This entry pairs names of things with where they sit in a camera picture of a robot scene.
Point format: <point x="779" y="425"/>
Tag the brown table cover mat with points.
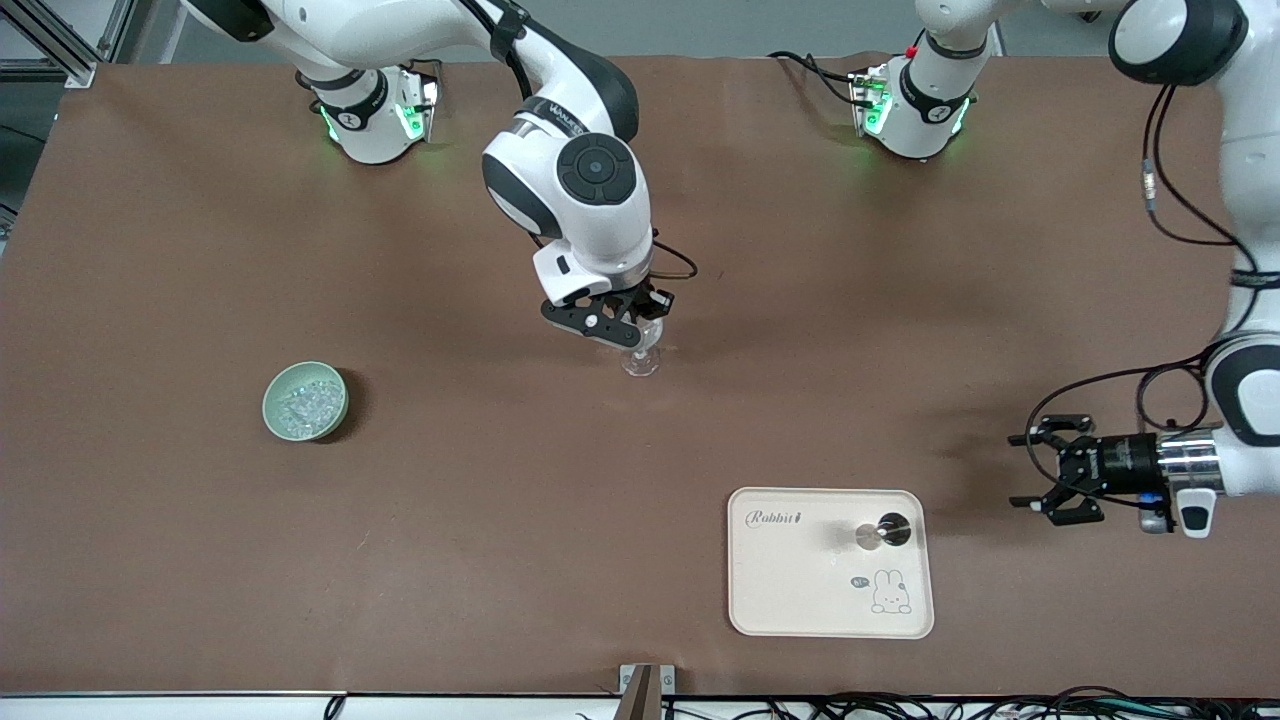
<point x="400" y="500"/>

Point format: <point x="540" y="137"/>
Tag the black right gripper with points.
<point x="648" y="302"/>

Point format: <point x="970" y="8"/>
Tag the metal bracket with post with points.
<point x="628" y="680"/>

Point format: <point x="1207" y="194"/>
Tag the aluminium frame post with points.
<point x="60" y="55"/>

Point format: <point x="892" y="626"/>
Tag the clear ice cube pile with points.
<point x="305" y="408"/>

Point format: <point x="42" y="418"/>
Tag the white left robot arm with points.
<point x="1250" y="150"/>

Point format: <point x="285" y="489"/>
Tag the clear wine glass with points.
<point x="640" y="362"/>

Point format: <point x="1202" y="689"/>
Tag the cream rabbit print tray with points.
<point x="800" y="590"/>

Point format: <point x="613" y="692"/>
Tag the pale green ceramic bowl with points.
<point x="270" y="405"/>

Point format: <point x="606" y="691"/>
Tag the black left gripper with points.
<point x="1118" y="464"/>

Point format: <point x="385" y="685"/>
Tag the small steel measuring cup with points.
<point x="890" y="528"/>

